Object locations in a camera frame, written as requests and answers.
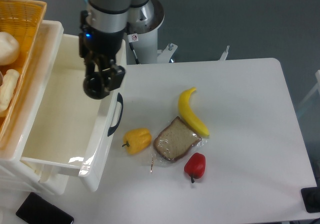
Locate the red bell pepper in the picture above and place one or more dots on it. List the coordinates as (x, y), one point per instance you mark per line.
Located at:
(195, 166)

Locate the black device at table edge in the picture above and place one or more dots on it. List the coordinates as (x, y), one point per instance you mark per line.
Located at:
(311, 199)

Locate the dark purple mangosteen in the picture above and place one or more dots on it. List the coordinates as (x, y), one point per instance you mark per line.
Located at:
(94, 87)

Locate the round white bun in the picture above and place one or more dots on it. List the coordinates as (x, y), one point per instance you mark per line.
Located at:
(10, 49)

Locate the yellow banana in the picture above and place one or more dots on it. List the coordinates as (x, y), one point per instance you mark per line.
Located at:
(188, 115)

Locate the long white bread roll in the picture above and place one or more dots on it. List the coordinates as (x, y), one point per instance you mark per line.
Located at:
(7, 88)

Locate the yellow wicker basket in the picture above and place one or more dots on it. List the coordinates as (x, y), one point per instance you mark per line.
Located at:
(21, 19)

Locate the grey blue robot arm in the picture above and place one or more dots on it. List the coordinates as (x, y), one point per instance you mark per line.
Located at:
(113, 7)

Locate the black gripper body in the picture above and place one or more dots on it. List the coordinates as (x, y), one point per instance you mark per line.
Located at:
(100, 37)

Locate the black drawer handle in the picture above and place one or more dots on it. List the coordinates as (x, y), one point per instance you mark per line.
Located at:
(117, 116)

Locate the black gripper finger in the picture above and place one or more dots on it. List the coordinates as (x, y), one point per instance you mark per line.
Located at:
(90, 66)
(115, 75)

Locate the upper white drawer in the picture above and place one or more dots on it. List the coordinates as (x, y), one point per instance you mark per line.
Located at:
(71, 128)

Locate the yellow bell pepper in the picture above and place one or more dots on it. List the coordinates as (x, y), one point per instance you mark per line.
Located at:
(136, 140)

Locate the bread slice in plastic wrap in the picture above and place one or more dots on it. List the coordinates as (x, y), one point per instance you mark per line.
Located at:
(174, 143)

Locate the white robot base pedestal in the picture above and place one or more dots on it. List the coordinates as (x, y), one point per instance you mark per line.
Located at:
(142, 35)

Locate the white drawer cabinet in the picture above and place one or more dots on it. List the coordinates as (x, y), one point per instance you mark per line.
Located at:
(19, 172)

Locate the black smartphone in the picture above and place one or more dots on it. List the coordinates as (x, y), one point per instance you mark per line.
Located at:
(35, 209)

